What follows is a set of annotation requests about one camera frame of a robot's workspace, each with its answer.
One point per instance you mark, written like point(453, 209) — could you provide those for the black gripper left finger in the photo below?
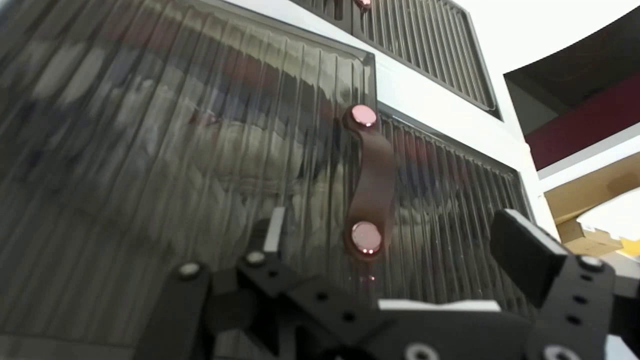
point(286, 300)

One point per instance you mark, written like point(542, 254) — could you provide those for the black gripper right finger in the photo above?
point(573, 300)

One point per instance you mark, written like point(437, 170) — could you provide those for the smoked ribbed cabinet door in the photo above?
point(453, 221)
point(132, 167)
point(426, 41)

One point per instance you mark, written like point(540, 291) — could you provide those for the white stacked storage cabinet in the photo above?
point(426, 92)

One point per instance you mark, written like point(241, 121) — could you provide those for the flat cardboard piece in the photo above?
point(587, 200)

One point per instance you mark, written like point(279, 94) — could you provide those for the white crumpled cloth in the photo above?
point(267, 160)

